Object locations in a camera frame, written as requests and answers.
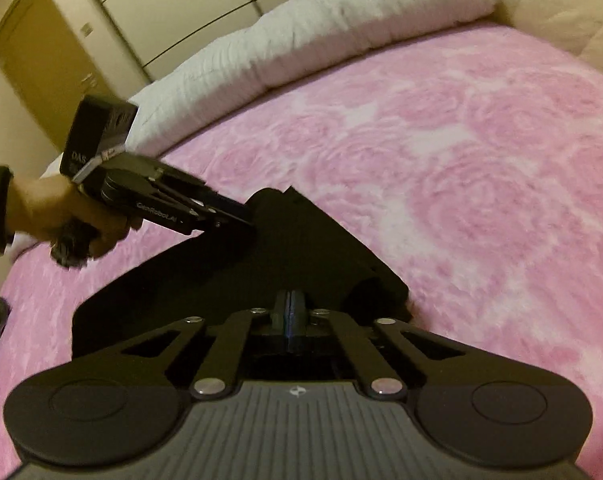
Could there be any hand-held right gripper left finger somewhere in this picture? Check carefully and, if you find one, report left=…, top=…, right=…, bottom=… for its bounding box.
left=88, top=289, right=291, bottom=402

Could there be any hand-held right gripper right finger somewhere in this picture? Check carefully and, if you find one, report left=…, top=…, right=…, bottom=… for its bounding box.
left=290, top=289, right=488, bottom=402

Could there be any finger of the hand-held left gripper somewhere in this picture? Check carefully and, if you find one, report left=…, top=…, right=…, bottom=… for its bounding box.
left=150, top=164, right=256, bottom=235

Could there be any black garment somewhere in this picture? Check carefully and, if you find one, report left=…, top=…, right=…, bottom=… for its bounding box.
left=72, top=186, right=412, bottom=361

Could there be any person's left hand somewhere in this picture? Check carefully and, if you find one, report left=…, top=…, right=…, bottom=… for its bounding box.
left=4, top=175, right=132, bottom=261

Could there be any yellow wooden door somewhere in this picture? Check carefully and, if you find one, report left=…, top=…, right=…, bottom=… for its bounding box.
left=0, top=0, right=107, bottom=173

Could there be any pink floral blanket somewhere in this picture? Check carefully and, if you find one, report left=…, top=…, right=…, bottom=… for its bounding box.
left=0, top=22, right=603, bottom=480

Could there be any beige padded headboard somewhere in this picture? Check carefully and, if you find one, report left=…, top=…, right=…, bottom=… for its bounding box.
left=469, top=0, right=603, bottom=84

